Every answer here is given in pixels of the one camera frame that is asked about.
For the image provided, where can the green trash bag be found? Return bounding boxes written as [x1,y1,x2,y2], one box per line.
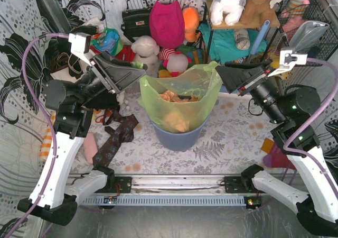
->
[139,61,222,133]

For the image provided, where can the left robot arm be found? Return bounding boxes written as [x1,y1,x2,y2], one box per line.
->
[17,52,147,226]

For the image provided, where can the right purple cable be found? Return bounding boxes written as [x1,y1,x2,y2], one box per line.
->
[284,57,338,196]

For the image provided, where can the silver foil pouch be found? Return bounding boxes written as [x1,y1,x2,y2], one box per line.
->
[289,21,330,52]

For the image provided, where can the magenta fuzzy bag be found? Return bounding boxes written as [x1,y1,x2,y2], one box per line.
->
[149,0,185,49]

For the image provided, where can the blue trash bin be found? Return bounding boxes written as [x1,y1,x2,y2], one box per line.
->
[151,118,208,152]

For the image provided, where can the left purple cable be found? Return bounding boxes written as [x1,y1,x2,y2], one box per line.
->
[2,32,72,238]

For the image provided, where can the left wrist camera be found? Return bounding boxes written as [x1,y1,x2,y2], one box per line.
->
[68,32,93,65]

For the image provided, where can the black leather handbag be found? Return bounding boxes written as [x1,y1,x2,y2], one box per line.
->
[121,0,152,43]

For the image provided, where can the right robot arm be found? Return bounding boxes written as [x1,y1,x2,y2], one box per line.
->
[216,63,337,237]

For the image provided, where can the brown floral cloth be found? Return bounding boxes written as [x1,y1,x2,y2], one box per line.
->
[92,108,138,168]

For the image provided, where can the pink head plush doll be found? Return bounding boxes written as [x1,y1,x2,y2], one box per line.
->
[159,48,192,77]

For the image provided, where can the blue handled broom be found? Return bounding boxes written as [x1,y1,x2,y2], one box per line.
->
[246,20,270,64]

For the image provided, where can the orange plush toy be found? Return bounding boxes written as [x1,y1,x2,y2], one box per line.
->
[182,7,199,42]

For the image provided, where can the brown teddy bear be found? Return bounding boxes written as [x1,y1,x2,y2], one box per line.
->
[240,0,281,24]

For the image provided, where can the white plush dog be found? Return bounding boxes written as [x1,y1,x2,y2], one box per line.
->
[210,0,246,26]

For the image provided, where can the cream canvas tote bag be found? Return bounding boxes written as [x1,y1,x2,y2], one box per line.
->
[49,52,87,83]

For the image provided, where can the crumpled orange paper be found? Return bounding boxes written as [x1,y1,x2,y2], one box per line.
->
[160,90,199,133]

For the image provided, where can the black wire basket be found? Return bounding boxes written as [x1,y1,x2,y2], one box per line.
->
[276,0,337,60]

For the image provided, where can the rainbow striped cloth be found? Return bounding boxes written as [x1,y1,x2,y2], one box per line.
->
[158,45,205,78]

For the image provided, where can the purple orange sock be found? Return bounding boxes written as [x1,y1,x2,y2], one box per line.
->
[261,138,296,170]

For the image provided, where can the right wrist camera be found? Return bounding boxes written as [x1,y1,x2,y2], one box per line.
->
[268,47,307,77]

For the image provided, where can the teal folded cloth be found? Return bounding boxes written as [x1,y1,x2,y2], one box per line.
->
[199,24,268,63]

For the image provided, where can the red cloth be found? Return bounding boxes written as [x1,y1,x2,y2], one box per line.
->
[115,45,136,62]

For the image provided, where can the purple cable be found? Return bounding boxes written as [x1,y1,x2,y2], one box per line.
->
[284,57,338,196]
[2,32,72,238]

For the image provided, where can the orange checkered towel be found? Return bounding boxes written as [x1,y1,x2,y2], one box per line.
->
[39,125,52,162]

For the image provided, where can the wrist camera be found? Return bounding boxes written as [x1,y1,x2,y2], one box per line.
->
[268,47,307,77]
[68,32,93,65]

